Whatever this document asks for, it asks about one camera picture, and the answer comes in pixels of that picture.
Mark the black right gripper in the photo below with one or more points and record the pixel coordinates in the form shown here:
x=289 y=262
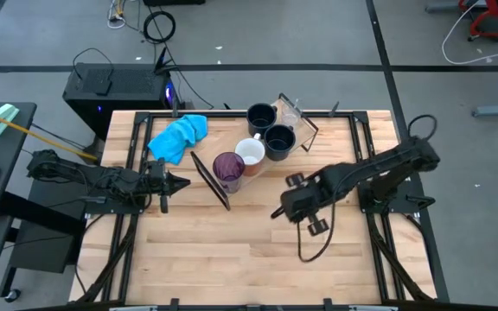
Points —
x=303 y=201

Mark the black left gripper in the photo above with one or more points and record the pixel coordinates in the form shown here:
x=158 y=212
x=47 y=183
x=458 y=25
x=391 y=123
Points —
x=156 y=181

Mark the purple faceted plastic tumbler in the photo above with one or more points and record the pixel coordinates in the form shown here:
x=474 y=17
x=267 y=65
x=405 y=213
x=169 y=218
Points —
x=228 y=166

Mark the orange cup white inside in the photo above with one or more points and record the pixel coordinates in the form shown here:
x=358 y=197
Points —
x=250 y=151

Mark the black mug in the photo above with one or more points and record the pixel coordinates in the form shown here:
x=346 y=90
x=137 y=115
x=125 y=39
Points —
x=261 y=118
x=279 y=142

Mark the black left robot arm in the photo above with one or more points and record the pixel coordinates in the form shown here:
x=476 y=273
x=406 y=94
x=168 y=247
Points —
x=63 y=168

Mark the teal cloth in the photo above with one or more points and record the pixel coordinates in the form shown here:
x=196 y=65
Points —
x=175 y=138

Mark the black computer tower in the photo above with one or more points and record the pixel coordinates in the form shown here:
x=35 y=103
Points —
x=123 y=86

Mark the black wifi antenna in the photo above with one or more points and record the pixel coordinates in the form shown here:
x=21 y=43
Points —
x=161 y=60

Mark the yellow stick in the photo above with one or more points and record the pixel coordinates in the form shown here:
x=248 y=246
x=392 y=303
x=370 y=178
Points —
x=37 y=134

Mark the black side desk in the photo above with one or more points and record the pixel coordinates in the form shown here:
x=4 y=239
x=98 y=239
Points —
x=7 y=151

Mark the mint green stapler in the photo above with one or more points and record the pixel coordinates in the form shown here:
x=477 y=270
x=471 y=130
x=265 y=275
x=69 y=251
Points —
x=2 y=116

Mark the red chair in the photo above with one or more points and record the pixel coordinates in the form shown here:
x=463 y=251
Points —
x=474 y=28

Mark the black table frame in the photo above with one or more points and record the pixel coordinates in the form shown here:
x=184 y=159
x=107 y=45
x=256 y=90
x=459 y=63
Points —
x=223 y=114

